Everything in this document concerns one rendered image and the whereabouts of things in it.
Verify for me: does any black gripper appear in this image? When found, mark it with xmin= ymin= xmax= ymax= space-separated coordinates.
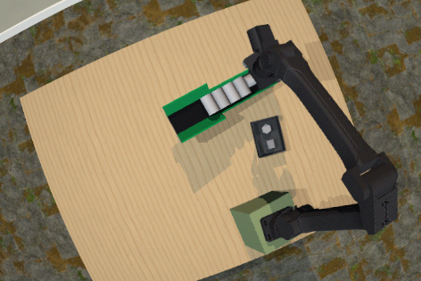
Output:
xmin=243 ymin=53 xmax=280 ymax=90

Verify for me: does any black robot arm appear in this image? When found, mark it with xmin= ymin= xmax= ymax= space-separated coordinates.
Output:
xmin=246 ymin=24 xmax=398 ymax=242

